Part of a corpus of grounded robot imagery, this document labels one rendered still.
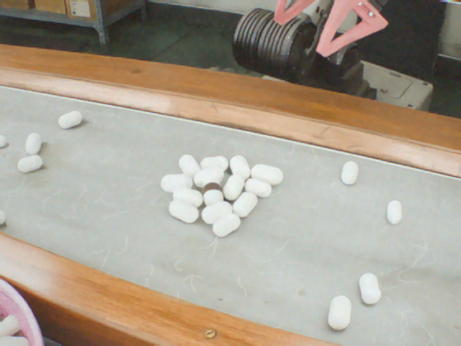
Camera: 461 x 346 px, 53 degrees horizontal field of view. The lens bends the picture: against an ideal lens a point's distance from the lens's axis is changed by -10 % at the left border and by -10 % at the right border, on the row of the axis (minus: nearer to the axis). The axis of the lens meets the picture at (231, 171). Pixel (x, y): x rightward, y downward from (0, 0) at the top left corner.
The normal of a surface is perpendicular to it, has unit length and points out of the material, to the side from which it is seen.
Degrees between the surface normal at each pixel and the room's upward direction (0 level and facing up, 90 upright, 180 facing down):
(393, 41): 86
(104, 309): 0
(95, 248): 0
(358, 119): 0
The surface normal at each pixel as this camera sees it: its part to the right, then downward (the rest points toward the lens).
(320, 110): -0.02, -0.78
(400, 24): -0.45, 0.51
